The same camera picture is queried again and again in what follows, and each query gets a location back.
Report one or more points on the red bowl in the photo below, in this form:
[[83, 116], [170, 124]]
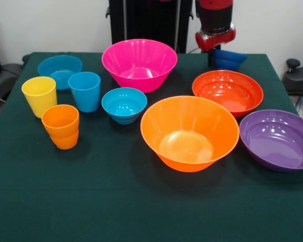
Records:
[[227, 95]]

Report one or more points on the dark green tablecloth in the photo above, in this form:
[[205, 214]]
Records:
[[91, 189]]

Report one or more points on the large orange bowl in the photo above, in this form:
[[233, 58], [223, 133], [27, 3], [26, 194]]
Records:
[[187, 141]]

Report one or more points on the large pink bowl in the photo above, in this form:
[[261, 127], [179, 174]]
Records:
[[139, 63]]

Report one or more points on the light blue shallow bowl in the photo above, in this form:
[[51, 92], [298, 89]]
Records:
[[58, 65]]

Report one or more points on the yellow cup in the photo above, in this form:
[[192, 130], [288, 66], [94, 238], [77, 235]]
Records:
[[39, 98]]

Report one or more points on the light blue ribbed bowl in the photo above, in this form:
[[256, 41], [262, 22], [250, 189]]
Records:
[[123, 106]]

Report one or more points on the orange cup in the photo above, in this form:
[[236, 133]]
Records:
[[61, 131]]

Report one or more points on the light blue cup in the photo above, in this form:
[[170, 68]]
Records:
[[84, 95]]

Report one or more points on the purple bowl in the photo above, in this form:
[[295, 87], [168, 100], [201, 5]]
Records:
[[277, 143]]

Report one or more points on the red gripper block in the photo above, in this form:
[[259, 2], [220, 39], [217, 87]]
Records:
[[214, 41]]

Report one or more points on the small dark blue bowl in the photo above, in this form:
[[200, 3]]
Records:
[[229, 60]]

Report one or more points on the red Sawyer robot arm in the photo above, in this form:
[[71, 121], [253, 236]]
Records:
[[215, 17]]

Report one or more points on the black office chair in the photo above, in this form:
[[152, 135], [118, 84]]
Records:
[[5, 75]]

